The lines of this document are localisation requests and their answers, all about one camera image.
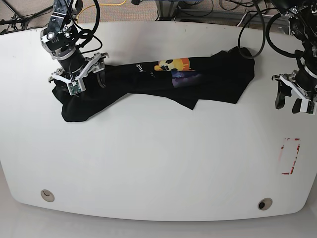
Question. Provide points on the left table grommet hole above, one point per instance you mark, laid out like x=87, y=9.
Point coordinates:
x=47, y=195

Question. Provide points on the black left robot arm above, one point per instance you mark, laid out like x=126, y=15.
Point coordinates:
x=302, y=17

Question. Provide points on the black graphic T-shirt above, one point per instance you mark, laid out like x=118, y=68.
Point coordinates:
x=221, y=77

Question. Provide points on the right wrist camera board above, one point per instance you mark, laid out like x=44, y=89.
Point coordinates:
x=75, y=87

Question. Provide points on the red tape rectangle marking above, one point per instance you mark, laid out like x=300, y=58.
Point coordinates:
x=288, y=155

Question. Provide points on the aluminium frame stand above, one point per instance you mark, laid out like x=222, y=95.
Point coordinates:
x=167, y=9

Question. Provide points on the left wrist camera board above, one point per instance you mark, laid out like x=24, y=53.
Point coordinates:
x=312, y=107

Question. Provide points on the right table grommet hole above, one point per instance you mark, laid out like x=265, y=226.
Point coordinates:
x=265, y=204

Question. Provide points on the table grommet hole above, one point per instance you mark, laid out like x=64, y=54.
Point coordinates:
x=47, y=195
x=265, y=204

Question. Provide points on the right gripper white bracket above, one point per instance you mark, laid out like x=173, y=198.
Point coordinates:
x=78, y=67

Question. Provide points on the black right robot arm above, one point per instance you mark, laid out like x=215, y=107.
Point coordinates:
x=75, y=48

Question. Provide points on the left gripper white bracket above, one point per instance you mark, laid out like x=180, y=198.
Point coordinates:
x=302, y=82

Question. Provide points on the black tripod legs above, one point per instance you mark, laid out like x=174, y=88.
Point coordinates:
x=19, y=22

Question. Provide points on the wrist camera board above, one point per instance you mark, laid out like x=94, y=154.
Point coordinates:
x=75, y=87
x=312, y=107

